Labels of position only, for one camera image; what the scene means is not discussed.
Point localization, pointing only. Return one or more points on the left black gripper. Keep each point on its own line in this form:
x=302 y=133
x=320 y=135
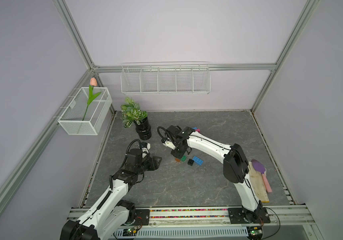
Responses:
x=153 y=165

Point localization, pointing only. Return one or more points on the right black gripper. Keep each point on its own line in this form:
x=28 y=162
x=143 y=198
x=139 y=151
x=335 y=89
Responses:
x=176 y=154

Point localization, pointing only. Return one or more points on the black lego brick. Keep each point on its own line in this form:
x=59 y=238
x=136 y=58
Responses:
x=190 y=162

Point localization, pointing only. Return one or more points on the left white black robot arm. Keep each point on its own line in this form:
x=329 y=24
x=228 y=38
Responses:
x=110 y=211

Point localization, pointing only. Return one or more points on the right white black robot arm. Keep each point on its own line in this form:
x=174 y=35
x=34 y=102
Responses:
x=233 y=158

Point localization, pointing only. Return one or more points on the green potted plant black pot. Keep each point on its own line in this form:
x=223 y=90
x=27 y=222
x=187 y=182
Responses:
x=132 y=115

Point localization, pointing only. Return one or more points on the white mesh side basket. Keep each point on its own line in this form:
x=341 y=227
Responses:
x=70 y=118

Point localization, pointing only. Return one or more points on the purple pink brush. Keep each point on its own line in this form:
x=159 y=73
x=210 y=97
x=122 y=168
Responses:
x=259 y=167

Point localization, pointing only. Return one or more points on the pink artificial tulip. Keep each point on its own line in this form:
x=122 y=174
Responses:
x=91 y=96

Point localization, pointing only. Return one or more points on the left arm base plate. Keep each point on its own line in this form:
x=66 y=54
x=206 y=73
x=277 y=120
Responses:
x=139 y=217

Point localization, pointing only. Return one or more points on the white wire wall basket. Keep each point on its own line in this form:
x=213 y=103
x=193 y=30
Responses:
x=165 y=78

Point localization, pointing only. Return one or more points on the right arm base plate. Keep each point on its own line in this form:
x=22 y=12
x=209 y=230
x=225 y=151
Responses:
x=244 y=216

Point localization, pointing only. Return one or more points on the aluminium front rail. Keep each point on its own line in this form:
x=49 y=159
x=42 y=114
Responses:
x=213 y=222

